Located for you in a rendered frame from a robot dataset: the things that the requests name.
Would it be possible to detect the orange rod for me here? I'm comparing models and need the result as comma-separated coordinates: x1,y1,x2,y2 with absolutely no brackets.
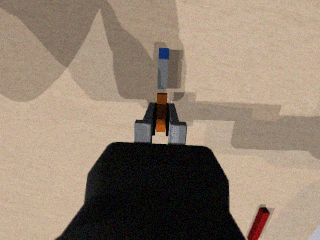
156,93,167,132

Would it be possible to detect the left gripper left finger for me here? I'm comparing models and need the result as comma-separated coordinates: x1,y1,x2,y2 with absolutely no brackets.
134,102,157,143

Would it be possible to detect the dark red rod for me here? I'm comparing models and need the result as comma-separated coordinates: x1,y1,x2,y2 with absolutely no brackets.
247,207,270,240

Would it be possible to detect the small blue block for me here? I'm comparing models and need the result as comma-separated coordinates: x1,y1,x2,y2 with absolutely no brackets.
159,48,169,60

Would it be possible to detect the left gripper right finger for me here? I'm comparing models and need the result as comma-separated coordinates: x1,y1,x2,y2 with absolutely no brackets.
166,103,187,145

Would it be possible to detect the grey rod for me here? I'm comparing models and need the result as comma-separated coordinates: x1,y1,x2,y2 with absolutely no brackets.
157,59,168,89

